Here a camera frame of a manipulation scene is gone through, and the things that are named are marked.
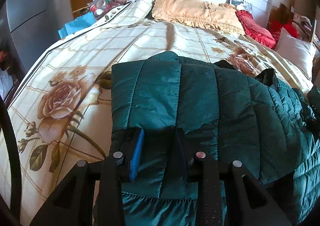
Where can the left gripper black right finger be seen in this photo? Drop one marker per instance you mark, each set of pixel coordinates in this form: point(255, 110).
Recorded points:
point(185, 157)

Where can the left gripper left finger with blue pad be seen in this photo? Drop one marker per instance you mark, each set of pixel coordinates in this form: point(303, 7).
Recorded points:
point(135, 152)

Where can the dark green quilted jacket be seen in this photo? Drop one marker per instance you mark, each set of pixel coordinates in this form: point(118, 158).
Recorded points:
point(263, 122)

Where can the floral cream bedspread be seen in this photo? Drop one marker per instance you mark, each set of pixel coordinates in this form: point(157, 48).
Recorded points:
point(61, 112)

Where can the blue paper bag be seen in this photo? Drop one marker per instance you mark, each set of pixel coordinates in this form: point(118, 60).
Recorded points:
point(78, 24)

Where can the red heart cushion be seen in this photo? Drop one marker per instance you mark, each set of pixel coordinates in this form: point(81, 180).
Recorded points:
point(254, 30)

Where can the yellow fringed pillow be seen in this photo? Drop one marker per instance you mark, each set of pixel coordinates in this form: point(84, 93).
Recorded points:
point(198, 14)

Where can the white satin pillow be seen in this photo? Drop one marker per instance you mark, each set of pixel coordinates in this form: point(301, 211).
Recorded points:
point(298, 52)

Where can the framed photo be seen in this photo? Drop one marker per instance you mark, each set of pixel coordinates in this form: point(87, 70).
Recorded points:
point(242, 5)

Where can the grey refrigerator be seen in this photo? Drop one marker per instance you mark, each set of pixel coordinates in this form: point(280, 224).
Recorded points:
point(27, 30)

